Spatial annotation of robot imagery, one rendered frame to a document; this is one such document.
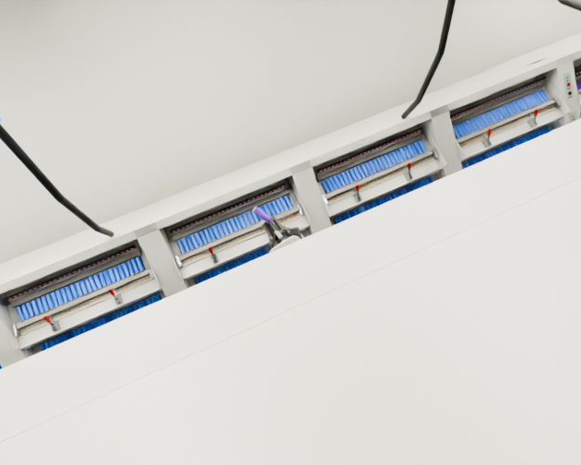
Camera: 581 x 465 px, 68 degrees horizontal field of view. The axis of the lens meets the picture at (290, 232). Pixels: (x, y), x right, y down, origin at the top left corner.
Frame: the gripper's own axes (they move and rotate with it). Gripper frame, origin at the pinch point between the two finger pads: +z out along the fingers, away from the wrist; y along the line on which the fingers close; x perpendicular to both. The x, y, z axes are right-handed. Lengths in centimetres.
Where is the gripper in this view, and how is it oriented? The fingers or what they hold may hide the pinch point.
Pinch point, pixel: (272, 225)
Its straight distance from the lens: 122.9
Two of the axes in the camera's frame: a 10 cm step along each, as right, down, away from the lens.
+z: -6.1, -7.8, -1.4
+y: -7.4, 4.9, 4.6
